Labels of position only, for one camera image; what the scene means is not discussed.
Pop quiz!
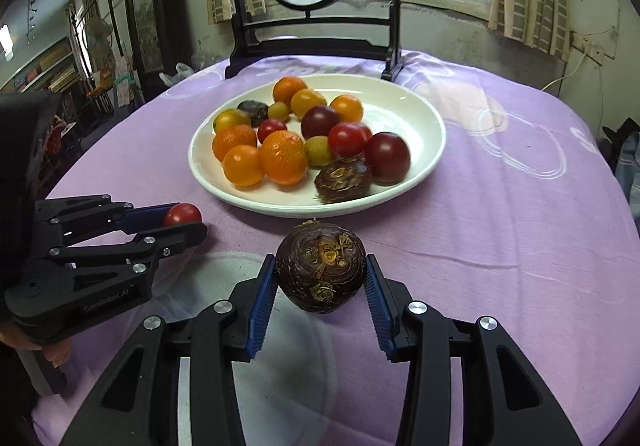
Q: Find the white wall socket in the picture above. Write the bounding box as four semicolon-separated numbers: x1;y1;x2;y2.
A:
570;26;618;66

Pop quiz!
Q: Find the blue cloth bag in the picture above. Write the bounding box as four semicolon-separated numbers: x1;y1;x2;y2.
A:
603;118;640;226

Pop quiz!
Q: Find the orange mandarin plate left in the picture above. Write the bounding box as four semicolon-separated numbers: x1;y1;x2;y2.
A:
212;125;257;161

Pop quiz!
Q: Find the smooth orange fruit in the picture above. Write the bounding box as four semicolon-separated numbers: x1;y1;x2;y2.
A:
222;145;265;187

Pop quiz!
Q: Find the small yellow fruit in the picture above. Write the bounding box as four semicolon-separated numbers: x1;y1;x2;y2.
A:
305;135;334;169
267;102;290;123

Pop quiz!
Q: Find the white oval plate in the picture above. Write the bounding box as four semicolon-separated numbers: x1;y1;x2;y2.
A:
188;75;447;219

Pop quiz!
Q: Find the white plastic bag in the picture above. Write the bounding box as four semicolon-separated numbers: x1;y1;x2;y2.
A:
158;62;194;88

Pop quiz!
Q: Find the person's left hand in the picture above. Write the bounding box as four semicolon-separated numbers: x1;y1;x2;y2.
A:
0;322;73;368

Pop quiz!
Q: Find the purple tablecloth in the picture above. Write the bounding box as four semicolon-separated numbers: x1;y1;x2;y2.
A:
32;52;639;445

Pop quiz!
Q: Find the dark red plum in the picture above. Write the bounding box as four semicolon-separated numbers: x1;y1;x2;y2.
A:
364;132;411;184
300;105;341;140

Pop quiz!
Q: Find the orange mandarin plate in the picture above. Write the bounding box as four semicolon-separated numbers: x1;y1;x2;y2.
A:
272;76;307;105
212;125;257;161

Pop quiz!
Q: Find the small dark purple fruit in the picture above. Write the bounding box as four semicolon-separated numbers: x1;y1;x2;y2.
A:
238;100;268;129

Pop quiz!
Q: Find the red cherry tomato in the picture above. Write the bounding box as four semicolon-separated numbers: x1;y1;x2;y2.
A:
257;118;286;144
164;203;203;226

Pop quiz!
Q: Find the orange mandarin plate back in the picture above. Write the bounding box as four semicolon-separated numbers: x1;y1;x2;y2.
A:
272;76;307;105

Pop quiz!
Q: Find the dark red plum left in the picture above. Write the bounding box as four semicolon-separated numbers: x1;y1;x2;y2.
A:
300;105;341;140

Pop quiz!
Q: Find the small orange tomato plate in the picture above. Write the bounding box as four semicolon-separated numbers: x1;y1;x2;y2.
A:
330;94;363;122

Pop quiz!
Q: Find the dark wooden cabinet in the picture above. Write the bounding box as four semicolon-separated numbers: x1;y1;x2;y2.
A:
125;0;193;101

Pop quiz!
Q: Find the yellow orange round fruit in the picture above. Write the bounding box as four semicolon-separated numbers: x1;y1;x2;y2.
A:
290;89;326;120

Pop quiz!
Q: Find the yellow green round fruit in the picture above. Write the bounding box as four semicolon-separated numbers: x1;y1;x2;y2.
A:
213;108;252;134

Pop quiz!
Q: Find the small yellow fruit bottom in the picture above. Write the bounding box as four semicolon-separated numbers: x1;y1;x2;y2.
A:
267;102;290;123

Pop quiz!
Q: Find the large orange mandarin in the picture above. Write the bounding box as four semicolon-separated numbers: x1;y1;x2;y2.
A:
260;130;308;186

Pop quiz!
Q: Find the dark passion fruit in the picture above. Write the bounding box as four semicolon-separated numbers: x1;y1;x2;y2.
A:
314;157;373;203
274;220;367;314

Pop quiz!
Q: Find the white power cable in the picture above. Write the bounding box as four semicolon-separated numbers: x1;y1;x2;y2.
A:
539;51;589;96

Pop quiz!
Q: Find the dark red plum right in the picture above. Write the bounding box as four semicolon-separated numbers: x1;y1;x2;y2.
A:
364;132;411;184

